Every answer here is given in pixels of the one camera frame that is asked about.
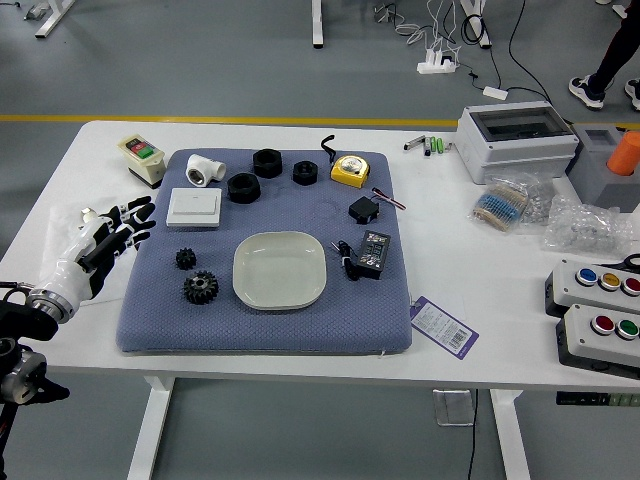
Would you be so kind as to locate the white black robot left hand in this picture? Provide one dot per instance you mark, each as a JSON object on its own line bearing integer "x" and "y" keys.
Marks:
{"x": 67, "y": 272}

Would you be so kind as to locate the small black gear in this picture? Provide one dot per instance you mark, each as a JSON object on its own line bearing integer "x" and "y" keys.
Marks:
{"x": 185, "y": 258}

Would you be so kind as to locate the big black gear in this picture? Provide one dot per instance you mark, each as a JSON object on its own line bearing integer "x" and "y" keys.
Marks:
{"x": 200, "y": 292}

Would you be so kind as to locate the big black hex nut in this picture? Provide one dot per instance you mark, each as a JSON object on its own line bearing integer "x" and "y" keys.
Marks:
{"x": 260, "y": 169}
{"x": 235, "y": 194}

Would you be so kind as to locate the small black hex nut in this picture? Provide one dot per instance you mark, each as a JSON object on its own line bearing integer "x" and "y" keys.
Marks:
{"x": 298, "y": 176}

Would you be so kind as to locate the grey distribution box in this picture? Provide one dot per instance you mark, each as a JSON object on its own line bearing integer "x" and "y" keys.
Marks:
{"x": 520, "y": 155}

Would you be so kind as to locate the grey three-button control box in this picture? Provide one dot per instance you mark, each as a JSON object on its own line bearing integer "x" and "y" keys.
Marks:
{"x": 565, "y": 290}

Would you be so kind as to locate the grey red-green button box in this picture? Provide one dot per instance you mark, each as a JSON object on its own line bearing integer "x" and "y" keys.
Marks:
{"x": 580, "y": 340}

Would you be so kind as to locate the white pipe tee fitting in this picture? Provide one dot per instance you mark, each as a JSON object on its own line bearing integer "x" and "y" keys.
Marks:
{"x": 200, "y": 170}

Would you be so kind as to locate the white square plate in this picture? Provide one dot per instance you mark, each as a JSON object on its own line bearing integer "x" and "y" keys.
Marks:
{"x": 280, "y": 270}

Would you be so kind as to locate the blue-grey cushion mat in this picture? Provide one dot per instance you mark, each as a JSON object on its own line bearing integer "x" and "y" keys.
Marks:
{"x": 280, "y": 330}

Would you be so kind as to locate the white background table leg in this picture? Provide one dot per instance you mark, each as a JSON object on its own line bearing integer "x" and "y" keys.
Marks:
{"x": 485, "y": 42}
{"x": 318, "y": 25}
{"x": 52, "y": 20}

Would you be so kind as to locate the yellow tape measure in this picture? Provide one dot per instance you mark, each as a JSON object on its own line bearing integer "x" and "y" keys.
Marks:
{"x": 350, "y": 172}

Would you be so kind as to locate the black digital display module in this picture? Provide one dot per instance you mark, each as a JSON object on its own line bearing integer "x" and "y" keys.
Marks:
{"x": 372, "y": 252}

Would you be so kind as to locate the silver metal tool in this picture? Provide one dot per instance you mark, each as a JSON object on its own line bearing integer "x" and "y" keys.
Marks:
{"x": 415, "y": 143}

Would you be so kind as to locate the purple paper tag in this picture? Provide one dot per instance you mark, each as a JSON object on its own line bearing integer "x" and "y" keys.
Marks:
{"x": 442, "y": 327}

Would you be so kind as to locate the green battery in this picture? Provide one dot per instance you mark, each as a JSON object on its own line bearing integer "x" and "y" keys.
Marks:
{"x": 434, "y": 145}
{"x": 441, "y": 145}

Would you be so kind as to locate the white power strip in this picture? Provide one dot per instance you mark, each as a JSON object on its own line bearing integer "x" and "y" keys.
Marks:
{"x": 435, "y": 67}

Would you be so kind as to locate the clear bag of resistors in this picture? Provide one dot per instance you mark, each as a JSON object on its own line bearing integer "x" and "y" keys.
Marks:
{"x": 500, "y": 205}

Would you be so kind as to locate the white power adapter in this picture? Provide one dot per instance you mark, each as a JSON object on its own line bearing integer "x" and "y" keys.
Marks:
{"x": 495, "y": 92}

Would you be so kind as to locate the clear bag of screws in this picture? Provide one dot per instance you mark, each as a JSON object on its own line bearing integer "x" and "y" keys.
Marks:
{"x": 542, "y": 205}

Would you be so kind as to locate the bubble wrap bag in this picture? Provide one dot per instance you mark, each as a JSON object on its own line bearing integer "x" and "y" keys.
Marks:
{"x": 585, "y": 227}

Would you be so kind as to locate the grey block holder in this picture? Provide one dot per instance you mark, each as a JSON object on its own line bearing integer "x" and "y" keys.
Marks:
{"x": 595, "y": 175}

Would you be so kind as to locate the black table height controller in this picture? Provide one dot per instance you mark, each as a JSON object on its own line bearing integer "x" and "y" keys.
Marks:
{"x": 590, "y": 399}

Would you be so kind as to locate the orange cylinder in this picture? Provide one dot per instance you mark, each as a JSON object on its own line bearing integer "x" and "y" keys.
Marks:
{"x": 625, "y": 155}

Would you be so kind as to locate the person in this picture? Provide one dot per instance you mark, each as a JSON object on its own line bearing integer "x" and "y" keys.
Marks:
{"x": 617, "y": 45}

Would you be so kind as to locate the cream red-green switch box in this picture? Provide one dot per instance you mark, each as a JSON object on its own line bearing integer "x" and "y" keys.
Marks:
{"x": 145, "y": 165}

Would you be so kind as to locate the white wall switch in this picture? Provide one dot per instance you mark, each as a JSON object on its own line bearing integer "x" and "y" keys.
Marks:
{"x": 194, "y": 207}

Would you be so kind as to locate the grey under-table bracket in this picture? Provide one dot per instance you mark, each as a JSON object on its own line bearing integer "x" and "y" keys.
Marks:
{"x": 452, "y": 407}

